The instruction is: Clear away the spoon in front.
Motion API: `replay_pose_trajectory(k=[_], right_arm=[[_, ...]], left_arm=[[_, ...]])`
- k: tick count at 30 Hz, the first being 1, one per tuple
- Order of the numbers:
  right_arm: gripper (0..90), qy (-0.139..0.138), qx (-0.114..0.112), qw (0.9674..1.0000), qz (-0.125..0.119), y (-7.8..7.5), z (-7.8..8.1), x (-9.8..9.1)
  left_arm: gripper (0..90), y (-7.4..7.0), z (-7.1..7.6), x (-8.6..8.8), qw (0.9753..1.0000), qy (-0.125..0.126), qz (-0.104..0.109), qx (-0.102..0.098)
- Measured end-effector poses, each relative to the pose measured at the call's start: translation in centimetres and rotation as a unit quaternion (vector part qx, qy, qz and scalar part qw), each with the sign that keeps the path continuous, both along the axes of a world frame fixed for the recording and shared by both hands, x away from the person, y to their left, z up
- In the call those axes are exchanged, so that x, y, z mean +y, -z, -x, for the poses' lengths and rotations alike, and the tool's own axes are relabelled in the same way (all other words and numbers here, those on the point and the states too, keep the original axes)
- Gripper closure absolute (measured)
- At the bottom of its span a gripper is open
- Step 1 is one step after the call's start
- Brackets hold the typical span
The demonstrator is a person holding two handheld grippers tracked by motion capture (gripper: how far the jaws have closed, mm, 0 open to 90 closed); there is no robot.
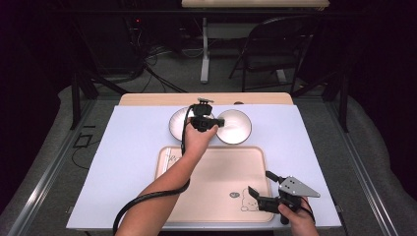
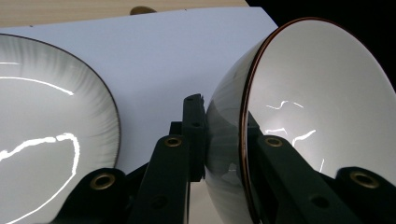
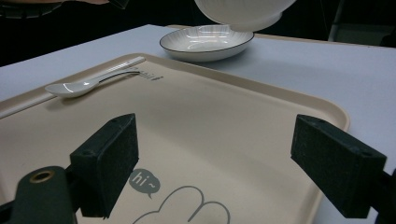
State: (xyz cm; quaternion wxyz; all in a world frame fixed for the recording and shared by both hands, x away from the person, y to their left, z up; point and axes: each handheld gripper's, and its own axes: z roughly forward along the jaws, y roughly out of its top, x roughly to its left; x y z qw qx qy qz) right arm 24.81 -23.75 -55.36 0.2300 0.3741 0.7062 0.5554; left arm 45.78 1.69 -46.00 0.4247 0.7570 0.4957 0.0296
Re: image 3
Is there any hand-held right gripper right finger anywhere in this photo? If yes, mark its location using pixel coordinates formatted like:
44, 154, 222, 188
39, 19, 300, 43
290, 114, 396, 224

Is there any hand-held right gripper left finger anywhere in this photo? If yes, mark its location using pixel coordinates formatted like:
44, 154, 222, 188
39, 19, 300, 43
12, 112, 140, 224

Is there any white ceramic spoon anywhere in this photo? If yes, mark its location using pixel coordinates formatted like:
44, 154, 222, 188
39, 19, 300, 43
44, 69, 141, 100

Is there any white plate with dark rim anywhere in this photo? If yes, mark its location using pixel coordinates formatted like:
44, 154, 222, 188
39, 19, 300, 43
159, 24, 255, 63

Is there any beige tray with rabbit print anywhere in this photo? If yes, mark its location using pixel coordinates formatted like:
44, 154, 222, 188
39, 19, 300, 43
0, 52, 350, 224

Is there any white ribbed bowl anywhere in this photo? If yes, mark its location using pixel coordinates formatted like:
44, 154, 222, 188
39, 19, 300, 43
193, 0, 297, 33

